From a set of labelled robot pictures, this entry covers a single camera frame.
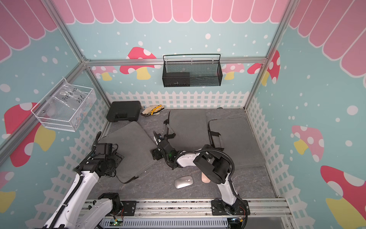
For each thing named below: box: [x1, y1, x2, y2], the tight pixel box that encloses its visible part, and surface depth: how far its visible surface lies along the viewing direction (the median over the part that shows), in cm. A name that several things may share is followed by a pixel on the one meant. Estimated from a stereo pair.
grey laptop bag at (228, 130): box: [205, 107, 266, 170], surface depth 107 cm
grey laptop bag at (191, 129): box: [168, 109, 211, 152], surface depth 107 cm
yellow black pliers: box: [150, 104, 165, 116], surface depth 122 cm
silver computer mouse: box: [174, 175, 194, 189], surface depth 85 cm
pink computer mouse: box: [201, 171, 212, 184], surface depth 85 cm
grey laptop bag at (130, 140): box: [96, 121, 155, 184], surface depth 94 cm
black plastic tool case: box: [106, 100, 142, 123], surface depth 118 cm
